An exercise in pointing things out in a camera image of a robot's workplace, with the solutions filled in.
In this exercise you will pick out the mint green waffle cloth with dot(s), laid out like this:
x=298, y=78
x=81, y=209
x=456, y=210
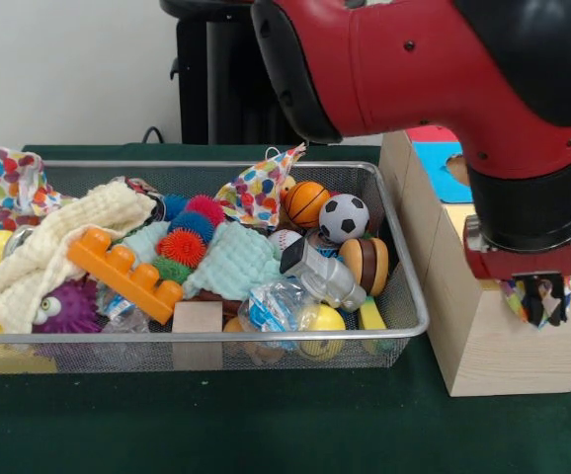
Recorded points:
x=236, y=266

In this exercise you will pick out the small black white soccer ball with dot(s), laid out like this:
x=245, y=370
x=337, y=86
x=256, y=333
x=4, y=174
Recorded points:
x=343, y=217

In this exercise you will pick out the colourful dotted cloth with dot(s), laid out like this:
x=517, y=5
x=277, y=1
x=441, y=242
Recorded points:
x=14, y=178
x=256, y=187
x=513, y=298

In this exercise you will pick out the wooden box with three holes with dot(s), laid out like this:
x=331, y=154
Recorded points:
x=488, y=355

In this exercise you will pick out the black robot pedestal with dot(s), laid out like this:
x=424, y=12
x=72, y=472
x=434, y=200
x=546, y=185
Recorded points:
x=226, y=74

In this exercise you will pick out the toy hamburger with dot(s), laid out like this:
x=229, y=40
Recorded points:
x=364, y=264

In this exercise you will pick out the dark green table cloth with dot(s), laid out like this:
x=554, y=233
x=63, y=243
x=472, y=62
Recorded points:
x=266, y=424

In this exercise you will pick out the cream waffle cloth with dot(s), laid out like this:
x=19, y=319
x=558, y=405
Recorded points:
x=33, y=257

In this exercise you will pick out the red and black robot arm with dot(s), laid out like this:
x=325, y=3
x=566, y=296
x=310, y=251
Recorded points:
x=414, y=74

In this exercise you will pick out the orange plastic building block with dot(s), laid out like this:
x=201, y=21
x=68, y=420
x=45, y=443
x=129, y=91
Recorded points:
x=127, y=276

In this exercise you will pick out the small orange basketball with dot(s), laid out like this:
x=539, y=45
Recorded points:
x=306, y=203

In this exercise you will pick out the silver plastic toy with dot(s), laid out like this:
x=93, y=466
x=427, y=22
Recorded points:
x=325, y=279

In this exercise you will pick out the crumpled clear plastic bottle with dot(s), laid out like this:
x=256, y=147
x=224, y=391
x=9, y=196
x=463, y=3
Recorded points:
x=270, y=306

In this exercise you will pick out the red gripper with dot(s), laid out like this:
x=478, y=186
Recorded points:
x=503, y=264

